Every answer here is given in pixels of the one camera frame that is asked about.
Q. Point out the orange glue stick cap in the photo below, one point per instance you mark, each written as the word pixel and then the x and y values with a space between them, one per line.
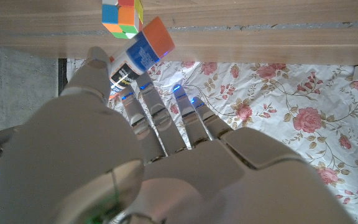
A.
pixel 157 35

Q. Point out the floral backdrop cloth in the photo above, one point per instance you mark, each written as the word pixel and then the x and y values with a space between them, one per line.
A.
pixel 291 109

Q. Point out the black backdrop pole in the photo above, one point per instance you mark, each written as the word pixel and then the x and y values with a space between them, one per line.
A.
pixel 62 74

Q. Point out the multicoloured Rubik's cube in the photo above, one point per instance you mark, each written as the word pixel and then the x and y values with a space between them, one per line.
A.
pixel 121 17

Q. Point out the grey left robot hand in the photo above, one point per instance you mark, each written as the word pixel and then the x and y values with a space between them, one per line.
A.
pixel 89 155

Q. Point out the glue stick with orange cap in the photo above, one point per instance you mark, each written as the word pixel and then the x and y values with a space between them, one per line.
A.
pixel 132 60

